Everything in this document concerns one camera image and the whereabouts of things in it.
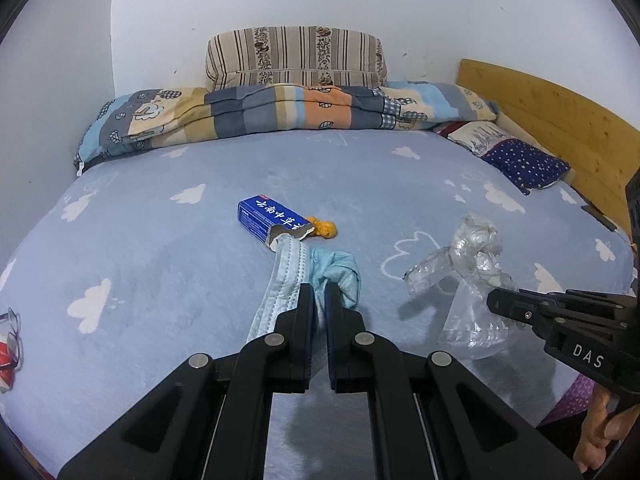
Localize patchwork cartoon quilt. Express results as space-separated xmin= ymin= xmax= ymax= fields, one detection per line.
xmin=74 ymin=80 xmax=501 ymax=173

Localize eyeglasses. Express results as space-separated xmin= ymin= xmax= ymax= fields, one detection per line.
xmin=0 ymin=307 xmax=26 ymax=371

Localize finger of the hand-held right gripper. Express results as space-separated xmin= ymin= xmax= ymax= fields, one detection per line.
xmin=517 ymin=287 xmax=635 ymax=311
xmin=486 ymin=286 xmax=626 ymax=342

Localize light blue face mask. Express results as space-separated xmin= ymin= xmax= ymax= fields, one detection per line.
xmin=246 ymin=234 xmax=313 ymax=343

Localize purple patterned clothing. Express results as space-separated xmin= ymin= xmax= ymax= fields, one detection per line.
xmin=537 ymin=374 xmax=598 ymax=428

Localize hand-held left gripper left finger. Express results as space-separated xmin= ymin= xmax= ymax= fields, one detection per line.
xmin=57 ymin=282 xmax=317 ymax=480

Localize striped floral pillow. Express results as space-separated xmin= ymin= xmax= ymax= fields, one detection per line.
xmin=205 ymin=26 xmax=390 ymax=92

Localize person's right hand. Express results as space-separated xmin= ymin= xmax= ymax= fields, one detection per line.
xmin=572 ymin=385 xmax=640 ymax=473

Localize navy star patchwork pillow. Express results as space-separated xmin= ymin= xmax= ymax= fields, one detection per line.
xmin=432 ymin=120 xmax=572 ymax=196

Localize orange peel piece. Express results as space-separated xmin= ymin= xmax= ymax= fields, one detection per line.
xmin=306 ymin=216 xmax=338 ymax=240

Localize wooden headboard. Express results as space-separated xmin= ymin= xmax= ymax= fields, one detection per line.
xmin=456 ymin=58 xmax=640 ymax=236

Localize red and white bag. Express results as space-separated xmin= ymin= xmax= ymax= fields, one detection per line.
xmin=0 ymin=342 xmax=18 ymax=393

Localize blue toothpaste box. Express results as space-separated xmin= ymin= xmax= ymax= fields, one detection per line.
xmin=235 ymin=191 xmax=315 ymax=252

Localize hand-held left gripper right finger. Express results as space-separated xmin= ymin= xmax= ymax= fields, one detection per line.
xmin=324 ymin=282 xmax=583 ymax=480

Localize light blue cloud bedsheet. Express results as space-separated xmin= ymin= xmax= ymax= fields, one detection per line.
xmin=0 ymin=127 xmax=640 ymax=480

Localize light blue cloth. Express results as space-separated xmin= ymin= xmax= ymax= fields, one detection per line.
xmin=310 ymin=247 xmax=362 ymax=311

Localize clear plastic bag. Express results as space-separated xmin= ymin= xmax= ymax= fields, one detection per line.
xmin=402 ymin=212 xmax=521 ymax=361

